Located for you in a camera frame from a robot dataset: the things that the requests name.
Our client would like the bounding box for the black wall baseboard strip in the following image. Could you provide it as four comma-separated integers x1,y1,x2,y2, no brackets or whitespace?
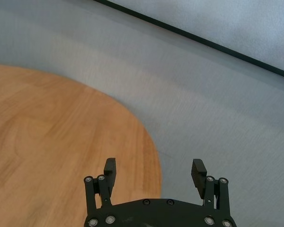
93,0,284,81

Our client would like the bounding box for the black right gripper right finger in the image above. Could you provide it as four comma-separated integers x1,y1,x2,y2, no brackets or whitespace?
190,158,230,211

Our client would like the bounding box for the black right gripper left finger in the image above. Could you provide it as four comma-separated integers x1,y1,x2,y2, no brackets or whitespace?
83,157,117,211

